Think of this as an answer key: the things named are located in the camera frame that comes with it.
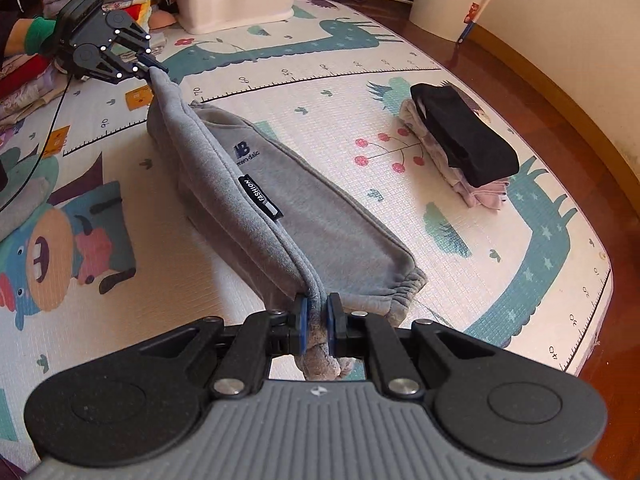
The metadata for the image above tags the stack of folded clothes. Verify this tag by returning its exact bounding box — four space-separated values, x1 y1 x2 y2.
1 0 148 131

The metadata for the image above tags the giraffe print play mat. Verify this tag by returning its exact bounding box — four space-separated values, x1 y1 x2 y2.
1 0 613 468

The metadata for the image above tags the pale pink folded garment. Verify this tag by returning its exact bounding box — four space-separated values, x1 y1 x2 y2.
399 99 509 210

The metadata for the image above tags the black folded garment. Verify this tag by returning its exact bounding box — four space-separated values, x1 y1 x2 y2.
410 84 520 188

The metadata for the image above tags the black cable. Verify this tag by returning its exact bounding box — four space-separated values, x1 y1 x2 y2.
0 74 74 212

